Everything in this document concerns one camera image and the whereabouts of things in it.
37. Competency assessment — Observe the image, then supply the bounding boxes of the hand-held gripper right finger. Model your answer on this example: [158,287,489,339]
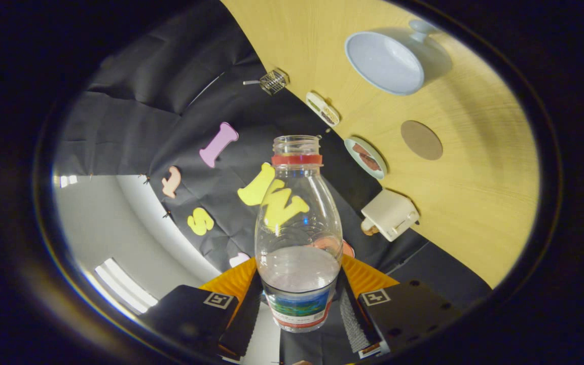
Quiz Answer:
[339,253,462,359]

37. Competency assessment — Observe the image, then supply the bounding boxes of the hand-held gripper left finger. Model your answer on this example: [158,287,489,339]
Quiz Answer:
[140,257,267,361]

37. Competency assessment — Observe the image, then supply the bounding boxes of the clear juice bottle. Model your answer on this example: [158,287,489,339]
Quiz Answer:
[254,135,344,333]

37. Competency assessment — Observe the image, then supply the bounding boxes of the brown round coaster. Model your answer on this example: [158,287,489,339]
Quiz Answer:
[400,120,444,161]

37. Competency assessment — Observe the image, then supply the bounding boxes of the white cup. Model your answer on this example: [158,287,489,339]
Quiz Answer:
[344,19,452,96]

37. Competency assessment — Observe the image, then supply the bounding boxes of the white toaster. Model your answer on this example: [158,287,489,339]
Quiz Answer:
[361,189,420,242]

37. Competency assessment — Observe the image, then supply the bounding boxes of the long ceiling light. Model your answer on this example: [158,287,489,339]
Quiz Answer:
[94,259,158,314]

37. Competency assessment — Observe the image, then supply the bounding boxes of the light green plate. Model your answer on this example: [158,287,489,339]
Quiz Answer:
[344,137,388,180]

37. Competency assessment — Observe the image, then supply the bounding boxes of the wooden table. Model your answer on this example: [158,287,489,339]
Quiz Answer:
[221,0,540,288]

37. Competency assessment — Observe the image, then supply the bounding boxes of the white divided dish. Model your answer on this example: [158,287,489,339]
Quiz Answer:
[306,91,341,127]

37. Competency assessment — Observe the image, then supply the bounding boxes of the metal wire basket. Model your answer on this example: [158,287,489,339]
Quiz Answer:
[260,69,290,96]

